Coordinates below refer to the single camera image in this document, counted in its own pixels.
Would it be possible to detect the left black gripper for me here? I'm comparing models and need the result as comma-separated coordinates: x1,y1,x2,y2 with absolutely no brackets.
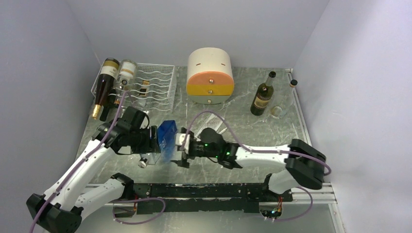
129,125,161,154

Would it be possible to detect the blue clear square bottle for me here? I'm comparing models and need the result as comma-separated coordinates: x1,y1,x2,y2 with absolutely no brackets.
138,120,177,168

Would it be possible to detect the dark green wine bottle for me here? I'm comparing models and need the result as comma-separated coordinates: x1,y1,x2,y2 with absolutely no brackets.
250,71,276,116

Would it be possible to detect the clear glass bottle black cap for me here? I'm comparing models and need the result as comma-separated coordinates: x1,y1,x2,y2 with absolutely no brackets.
270,79,298,119

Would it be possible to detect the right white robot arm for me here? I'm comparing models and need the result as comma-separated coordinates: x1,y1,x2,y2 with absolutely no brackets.
175,128,327,201

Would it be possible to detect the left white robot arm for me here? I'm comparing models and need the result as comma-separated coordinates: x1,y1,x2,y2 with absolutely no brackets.
26,107,160,233

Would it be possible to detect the clear bottle cream label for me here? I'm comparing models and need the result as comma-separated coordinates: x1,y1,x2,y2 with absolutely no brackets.
112,59,138,107

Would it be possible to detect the dark red wine bottle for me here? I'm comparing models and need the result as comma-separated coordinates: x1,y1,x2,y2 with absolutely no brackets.
91,58,120,119

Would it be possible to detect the ruler set plastic package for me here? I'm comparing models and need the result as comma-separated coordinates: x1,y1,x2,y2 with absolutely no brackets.
200,114,223,132

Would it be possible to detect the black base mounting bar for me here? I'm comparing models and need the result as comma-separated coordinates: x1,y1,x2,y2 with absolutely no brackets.
119,183,293,215

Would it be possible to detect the cream drawer cabinet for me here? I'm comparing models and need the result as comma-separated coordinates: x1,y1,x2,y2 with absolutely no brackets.
186,47,235,105

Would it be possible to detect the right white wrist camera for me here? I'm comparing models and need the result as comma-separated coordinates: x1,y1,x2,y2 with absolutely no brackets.
175,127,194,153

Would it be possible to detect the white wire wine rack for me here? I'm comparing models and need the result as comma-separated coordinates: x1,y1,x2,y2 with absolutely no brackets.
91,63,176,116

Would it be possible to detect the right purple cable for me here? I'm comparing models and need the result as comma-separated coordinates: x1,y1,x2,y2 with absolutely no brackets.
180,110,332,222

